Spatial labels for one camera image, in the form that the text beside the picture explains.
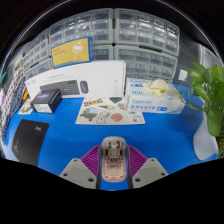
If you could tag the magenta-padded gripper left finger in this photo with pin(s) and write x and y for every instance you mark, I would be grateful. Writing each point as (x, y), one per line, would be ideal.
(78, 173)

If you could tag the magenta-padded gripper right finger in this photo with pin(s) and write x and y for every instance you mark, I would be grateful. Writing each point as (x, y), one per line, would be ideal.
(148, 173)

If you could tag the transparent pink computer mouse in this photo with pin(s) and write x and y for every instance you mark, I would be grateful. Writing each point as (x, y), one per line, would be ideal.
(113, 160)

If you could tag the black mouse pad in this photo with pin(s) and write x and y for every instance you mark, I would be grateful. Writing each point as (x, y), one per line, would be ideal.
(28, 141)

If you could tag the cartoon sticker sheet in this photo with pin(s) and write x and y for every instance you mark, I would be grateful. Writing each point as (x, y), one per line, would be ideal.
(100, 115)

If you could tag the white plant pot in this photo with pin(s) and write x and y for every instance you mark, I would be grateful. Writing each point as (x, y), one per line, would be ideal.
(205, 143)

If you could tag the white blue glove box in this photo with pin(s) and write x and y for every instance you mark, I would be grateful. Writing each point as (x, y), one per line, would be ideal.
(150, 106)

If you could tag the small black product box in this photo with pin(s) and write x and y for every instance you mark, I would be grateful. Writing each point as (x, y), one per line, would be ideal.
(45, 100)

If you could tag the green leafy plant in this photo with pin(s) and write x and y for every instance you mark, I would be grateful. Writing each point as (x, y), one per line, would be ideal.
(213, 120)

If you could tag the cream disposable glove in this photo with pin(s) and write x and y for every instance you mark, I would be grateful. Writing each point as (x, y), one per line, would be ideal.
(156, 87)

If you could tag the yellow red small tool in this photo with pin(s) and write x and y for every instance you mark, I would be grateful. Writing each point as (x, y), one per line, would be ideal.
(25, 95)

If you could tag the white keyboard packaging box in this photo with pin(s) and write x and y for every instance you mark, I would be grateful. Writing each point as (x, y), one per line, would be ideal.
(100, 76)

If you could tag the red blue checkered cloth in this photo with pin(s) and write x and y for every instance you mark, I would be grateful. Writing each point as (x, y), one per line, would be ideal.
(13, 83)

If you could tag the teal plastic object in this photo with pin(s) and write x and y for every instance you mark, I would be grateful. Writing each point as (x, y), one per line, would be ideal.
(2, 78)

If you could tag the yellow blue box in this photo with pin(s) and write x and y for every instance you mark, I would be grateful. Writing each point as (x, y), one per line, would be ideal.
(71, 51)

